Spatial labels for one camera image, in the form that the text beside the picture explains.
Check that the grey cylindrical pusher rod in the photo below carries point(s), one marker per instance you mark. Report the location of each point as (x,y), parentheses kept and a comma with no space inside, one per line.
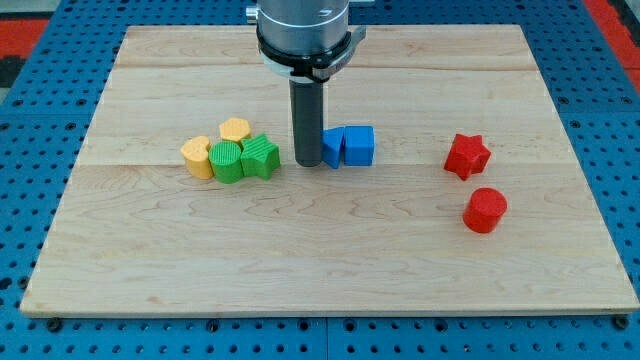
(307,110)

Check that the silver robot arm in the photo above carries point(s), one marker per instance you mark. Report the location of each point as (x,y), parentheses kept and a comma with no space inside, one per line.
(307,42)

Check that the green star block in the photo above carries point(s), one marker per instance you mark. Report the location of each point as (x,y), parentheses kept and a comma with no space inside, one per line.
(259,157)

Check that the red star block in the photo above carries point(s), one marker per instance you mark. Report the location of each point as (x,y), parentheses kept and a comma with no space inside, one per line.
(467,156)

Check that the blue triangular block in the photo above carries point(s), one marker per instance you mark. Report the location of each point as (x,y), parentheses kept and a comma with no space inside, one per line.
(333,140)

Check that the blue cube block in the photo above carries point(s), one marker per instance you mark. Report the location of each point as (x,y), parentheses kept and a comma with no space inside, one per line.
(359,145)

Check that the yellow hexagon block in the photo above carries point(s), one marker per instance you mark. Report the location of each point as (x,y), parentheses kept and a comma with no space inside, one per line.
(235,130)

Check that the green cylinder block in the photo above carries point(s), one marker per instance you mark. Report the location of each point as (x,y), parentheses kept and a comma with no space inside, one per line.
(225,161)

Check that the yellow heart block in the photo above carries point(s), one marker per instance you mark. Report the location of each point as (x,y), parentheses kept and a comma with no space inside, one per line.
(196,156)

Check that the light wooden board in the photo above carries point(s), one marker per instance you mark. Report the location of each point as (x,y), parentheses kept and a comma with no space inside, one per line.
(137,236)

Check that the red cylinder block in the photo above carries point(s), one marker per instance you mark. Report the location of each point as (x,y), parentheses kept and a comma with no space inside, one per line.
(484,210)

